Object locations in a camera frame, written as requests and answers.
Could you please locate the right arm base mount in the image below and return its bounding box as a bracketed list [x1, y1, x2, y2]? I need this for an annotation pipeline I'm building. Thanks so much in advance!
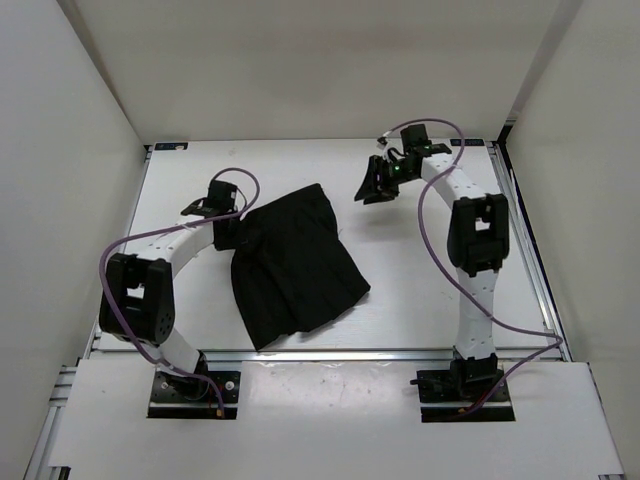
[410, 354, 516, 423]

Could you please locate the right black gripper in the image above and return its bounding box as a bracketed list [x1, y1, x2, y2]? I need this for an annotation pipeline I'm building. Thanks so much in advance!
[354, 155, 419, 206]

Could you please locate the left blue corner label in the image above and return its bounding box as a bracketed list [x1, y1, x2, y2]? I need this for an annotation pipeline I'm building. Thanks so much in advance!
[154, 142, 188, 151]

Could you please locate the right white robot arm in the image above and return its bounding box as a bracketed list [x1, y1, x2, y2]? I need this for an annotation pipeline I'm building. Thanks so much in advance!
[354, 144, 510, 361]

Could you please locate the front aluminium rail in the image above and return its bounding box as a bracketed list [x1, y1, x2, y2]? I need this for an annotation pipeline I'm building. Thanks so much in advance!
[204, 349, 453, 363]

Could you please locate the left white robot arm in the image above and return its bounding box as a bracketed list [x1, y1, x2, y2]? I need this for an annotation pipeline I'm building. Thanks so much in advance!
[98, 214, 240, 400]

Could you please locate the blue corner label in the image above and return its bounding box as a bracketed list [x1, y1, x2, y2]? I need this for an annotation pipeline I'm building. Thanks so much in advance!
[449, 138, 485, 147]
[154, 142, 188, 151]

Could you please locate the right blue corner label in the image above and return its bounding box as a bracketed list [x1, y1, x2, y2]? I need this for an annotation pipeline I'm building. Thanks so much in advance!
[449, 138, 485, 147]

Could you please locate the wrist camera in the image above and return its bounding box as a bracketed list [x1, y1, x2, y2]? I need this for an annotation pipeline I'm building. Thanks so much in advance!
[181, 179, 238, 218]
[377, 124, 452, 162]

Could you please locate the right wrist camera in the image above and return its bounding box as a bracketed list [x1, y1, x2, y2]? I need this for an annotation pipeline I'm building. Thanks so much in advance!
[377, 124, 452, 162]

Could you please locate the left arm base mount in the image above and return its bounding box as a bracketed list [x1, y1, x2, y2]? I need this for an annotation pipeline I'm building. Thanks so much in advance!
[147, 354, 241, 420]

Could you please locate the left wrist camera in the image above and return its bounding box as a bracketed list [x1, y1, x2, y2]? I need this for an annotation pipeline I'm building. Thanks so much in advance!
[181, 179, 238, 218]

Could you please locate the black pleated skirt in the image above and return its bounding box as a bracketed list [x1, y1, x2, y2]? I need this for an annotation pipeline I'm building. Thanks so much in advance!
[230, 184, 371, 350]

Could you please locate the left aluminium frame rail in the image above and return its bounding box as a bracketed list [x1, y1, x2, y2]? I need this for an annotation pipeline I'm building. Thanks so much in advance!
[19, 364, 81, 480]

